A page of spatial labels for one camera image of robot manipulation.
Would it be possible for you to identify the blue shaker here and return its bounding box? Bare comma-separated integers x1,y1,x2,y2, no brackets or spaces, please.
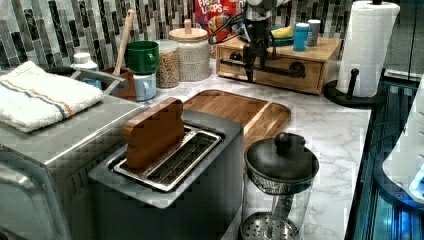
293,23,309,52

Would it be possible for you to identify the wooden cutting board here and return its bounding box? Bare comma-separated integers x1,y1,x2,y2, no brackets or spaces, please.
184,90,291,149

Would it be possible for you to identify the brown utensil holder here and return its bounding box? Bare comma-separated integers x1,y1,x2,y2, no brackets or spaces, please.
111,68,137,102

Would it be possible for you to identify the glass french press black lid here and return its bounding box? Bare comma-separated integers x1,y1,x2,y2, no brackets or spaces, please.
239,132,320,240

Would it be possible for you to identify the red cereal box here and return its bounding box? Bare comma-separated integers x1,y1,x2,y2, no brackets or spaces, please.
194,0,240,41

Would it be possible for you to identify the wooden spoon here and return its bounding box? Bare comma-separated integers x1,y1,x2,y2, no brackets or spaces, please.
113,9,135,76

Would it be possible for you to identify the teal plate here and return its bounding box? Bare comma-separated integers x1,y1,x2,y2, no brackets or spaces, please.
239,34,294,47

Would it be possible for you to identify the glass jar of grains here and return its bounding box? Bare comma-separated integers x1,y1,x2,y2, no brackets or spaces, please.
157,40,179,88

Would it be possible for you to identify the white paper towel roll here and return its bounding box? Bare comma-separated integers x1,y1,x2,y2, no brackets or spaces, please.
336,1,400,97

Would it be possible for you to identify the grey two-slot toaster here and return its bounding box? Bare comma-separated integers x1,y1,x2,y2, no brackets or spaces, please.
89,110,243,240

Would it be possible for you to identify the stainless steel toaster oven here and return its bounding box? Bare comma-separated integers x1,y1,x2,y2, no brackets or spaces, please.
0,95,144,240

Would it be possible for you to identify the green mug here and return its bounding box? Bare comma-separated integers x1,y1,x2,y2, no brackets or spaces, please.
127,41,159,75

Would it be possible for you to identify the black drawer handle bar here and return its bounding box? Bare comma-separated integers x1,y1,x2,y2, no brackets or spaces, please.
219,57,306,79

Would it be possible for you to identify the black paper towel holder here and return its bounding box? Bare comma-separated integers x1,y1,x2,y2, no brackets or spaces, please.
323,68,386,109

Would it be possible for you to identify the wooden drawer box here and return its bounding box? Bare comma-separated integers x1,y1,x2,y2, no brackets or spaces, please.
216,37,341,94

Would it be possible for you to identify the brown wooden toast slice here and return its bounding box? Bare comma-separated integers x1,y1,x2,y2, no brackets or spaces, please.
122,97,185,170

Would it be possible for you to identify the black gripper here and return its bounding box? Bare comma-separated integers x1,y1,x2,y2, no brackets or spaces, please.
243,18,271,83

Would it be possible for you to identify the white striped folded towel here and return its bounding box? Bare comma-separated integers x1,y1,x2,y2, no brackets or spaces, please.
0,61,103,133

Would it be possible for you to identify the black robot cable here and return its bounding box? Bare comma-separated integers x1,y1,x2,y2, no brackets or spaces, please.
207,12,248,46

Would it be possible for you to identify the ceramic jar wooden lid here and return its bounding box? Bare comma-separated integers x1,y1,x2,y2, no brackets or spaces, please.
169,19,210,82

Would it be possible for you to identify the white bottle blue label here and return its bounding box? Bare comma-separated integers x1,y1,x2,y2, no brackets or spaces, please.
71,52,102,89

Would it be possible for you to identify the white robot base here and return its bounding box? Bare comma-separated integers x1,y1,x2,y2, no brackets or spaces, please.
382,80,424,205

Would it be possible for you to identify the light blue mug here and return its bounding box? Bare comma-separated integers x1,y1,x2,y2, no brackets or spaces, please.
134,73,156,101

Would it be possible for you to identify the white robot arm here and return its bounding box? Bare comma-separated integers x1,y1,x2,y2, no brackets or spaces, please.
242,0,289,82

